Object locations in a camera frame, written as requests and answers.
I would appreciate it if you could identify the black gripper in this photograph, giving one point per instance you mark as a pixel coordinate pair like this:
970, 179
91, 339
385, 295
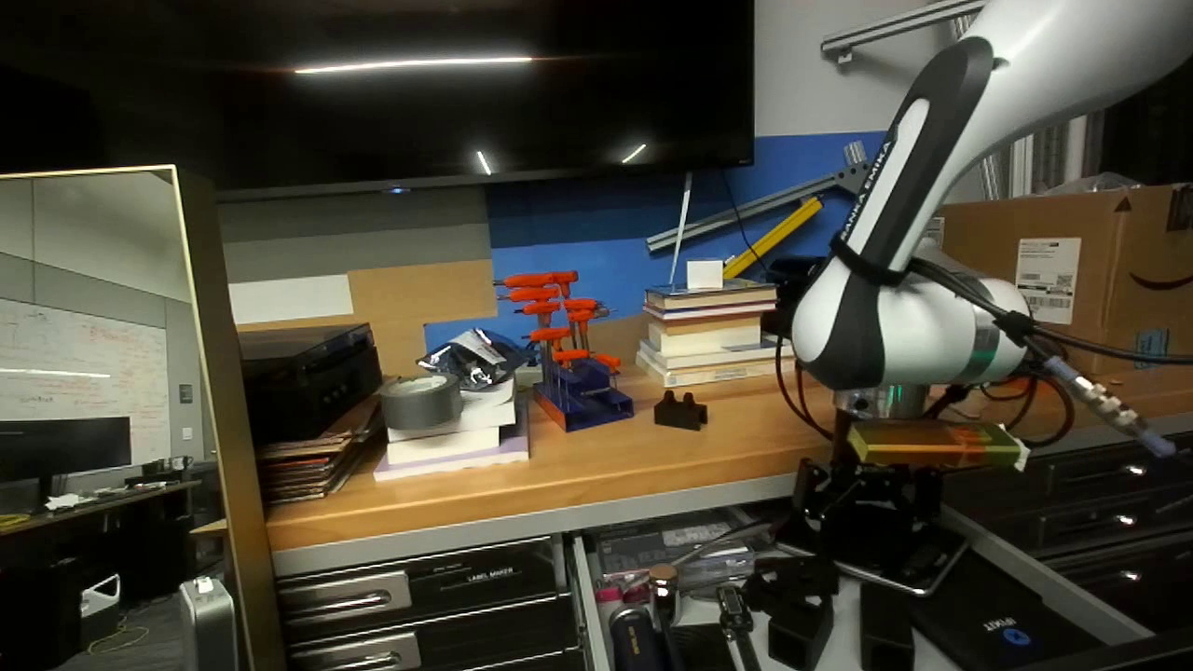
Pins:
888, 494

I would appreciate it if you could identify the grey metal tool drawer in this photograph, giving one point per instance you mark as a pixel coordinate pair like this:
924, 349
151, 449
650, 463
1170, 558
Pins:
847, 627

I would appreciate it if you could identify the black two-bump printed bracket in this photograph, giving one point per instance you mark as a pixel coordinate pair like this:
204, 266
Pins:
682, 411

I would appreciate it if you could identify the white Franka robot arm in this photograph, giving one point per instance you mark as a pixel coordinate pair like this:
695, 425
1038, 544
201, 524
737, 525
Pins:
919, 338

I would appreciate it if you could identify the black closed drawer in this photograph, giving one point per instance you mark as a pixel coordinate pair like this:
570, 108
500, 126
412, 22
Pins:
434, 637
423, 581

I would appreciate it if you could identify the black digital kitchen scale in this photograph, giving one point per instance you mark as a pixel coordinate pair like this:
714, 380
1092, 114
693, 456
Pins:
904, 564

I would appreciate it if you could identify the black pronged plug adapter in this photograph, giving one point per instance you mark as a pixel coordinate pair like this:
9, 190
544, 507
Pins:
797, 577

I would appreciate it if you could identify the black block with square recess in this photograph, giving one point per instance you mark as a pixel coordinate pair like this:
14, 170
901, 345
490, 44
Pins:
805, 633

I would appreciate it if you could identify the black iFixit tool case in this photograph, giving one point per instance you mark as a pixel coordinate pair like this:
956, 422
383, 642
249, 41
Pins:
1008, 633

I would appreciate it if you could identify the silver pliers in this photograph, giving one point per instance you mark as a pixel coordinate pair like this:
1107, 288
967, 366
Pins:
695, 564

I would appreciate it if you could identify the wide white paperback book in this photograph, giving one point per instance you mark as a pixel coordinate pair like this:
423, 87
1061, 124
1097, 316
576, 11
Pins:
711, 371

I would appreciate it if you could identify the thick cream paged book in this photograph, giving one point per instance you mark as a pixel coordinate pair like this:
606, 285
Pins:
703, 339

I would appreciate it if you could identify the thin red edged book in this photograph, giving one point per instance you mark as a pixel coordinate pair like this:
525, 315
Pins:
711, 315

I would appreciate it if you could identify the dark cover book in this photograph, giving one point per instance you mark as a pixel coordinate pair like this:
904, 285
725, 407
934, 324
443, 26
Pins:
711, 295

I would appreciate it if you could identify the dark blue heat gun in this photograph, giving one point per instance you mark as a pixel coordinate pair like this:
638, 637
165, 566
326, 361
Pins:
637, 637

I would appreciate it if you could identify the yellow ruler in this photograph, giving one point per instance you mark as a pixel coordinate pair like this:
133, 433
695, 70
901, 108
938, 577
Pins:
773, 238

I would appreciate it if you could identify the small white box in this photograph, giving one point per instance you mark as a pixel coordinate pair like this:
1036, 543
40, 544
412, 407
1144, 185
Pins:
705, 272

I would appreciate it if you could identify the blue hex key stand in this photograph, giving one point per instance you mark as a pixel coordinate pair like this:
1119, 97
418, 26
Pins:
582, 401

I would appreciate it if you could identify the thin white rod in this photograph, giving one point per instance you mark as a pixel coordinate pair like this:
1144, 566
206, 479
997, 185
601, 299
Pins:
682, 227

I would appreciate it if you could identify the cardboard shipping box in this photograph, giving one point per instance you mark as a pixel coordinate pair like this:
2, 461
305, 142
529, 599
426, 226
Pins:
1119, 248

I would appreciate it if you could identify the thick white book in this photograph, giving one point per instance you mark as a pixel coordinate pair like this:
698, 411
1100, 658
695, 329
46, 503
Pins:
478, 422

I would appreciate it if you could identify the lavender flat folder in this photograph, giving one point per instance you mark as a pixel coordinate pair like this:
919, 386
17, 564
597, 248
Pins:
459, 463

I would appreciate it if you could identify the cork board panel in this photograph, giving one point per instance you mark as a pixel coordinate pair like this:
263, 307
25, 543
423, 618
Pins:
423, 303

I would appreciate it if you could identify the brown board stack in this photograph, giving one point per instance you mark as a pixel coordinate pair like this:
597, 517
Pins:
320, 463

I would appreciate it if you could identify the black electronics box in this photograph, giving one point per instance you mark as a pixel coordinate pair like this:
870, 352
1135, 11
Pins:
310, 376

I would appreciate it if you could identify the white paper sheet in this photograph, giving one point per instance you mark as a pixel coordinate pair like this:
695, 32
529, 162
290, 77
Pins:
293, 299

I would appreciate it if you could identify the silver grey appliance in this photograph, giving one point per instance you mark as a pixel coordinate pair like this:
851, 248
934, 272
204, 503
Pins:
206, 618

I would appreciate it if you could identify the wood framed mirror panel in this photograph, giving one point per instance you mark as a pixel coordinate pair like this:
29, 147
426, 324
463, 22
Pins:
211, 375

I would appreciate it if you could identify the grey aluminium rail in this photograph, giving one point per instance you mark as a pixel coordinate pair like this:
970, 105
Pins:
769, 200

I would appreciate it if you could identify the grey duct tape roll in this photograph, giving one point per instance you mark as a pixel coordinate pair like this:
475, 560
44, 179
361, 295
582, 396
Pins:
418, 401

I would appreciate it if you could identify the large black wall television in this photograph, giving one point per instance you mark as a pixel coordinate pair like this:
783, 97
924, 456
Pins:
376, 97

